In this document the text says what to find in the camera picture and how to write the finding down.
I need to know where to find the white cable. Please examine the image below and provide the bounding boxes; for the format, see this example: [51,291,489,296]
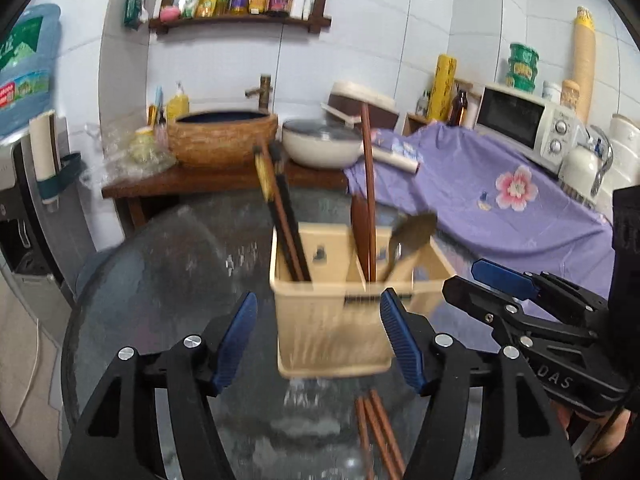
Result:
[10,317,41,423]

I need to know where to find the beige plastic utensil holder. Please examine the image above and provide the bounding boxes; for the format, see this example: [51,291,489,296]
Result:
[270,225,456,378]

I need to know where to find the toothbrush cup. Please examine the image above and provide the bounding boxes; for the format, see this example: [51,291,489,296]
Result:
[147,85,167,128]

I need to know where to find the wooden side table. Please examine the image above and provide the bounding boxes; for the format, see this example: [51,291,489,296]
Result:
[102,160,351,236]

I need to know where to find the grey water dispenser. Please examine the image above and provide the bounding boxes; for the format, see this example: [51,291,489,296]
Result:
[0,135,76,306]

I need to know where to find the white appliance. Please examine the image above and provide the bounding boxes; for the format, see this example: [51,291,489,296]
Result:
[607,114,640,191]

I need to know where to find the small wooden box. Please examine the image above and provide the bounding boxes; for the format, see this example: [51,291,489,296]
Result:
[402,112,431,136]

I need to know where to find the white pan with lid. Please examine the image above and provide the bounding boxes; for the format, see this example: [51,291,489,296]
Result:
[281,119,363,168]

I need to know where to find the white microwave oven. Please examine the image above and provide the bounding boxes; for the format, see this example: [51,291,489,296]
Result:
[472,82,583,171]

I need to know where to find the white electric kettle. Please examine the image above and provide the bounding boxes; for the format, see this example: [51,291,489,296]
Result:
[557,125,615,201]

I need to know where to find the yellow lidded jar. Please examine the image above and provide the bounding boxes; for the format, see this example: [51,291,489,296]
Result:
[560,79,582,111]

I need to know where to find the yellow soap bottle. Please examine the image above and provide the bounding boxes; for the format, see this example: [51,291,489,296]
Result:
[166,81,191,121]

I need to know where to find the green hanging packet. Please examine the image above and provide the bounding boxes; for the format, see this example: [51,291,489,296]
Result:
[124,0,147,30]

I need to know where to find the clear plastic bags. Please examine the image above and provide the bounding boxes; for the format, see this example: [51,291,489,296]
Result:
[80,122,178,186]

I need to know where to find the yellow wrap roll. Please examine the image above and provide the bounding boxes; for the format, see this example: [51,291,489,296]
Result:
[429,55,457,123]

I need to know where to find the white paper cup dispenser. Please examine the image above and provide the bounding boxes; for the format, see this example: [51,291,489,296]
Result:
[29,112,83,206]

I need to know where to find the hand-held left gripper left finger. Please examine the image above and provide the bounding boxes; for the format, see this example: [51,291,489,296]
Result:
[57,291,259,480]

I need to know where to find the brown glass bottle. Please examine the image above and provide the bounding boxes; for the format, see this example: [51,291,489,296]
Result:
[447,87,471,127]

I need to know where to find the brown rice cooker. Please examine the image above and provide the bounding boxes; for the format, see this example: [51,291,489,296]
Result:
[320,80,401,133]

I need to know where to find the stainless steel ladle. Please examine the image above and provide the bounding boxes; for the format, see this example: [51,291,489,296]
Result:
[385,211,438,281]

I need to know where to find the purple floral cloth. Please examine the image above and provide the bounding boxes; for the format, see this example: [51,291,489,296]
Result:
[345,122,616,301]

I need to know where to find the white paper roll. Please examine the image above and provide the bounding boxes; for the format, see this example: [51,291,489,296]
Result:
[367,145,422,175]

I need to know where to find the wicker wash basin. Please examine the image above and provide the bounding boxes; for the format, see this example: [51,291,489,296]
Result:
[166,110,279,168]

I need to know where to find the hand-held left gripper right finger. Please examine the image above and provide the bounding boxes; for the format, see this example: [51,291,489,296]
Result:
[380,288,583,480]

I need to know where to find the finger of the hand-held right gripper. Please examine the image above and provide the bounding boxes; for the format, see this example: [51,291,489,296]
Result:
[471,258,609,319]
[442,275,557,332]

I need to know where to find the stack of green noodle cups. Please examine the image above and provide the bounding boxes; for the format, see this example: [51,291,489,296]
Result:
[504,42,542,93]

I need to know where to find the person's right hand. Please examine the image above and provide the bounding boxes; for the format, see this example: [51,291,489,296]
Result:
[575,407,638,461]

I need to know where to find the bronze faucet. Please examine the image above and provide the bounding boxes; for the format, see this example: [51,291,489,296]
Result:
[245,75,275,111]

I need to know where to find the stack of paper cups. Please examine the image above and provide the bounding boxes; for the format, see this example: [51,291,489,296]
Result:
[572,6,598,111]

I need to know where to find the blue water jug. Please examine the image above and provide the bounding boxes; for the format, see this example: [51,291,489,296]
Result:
[0,4,62,136]

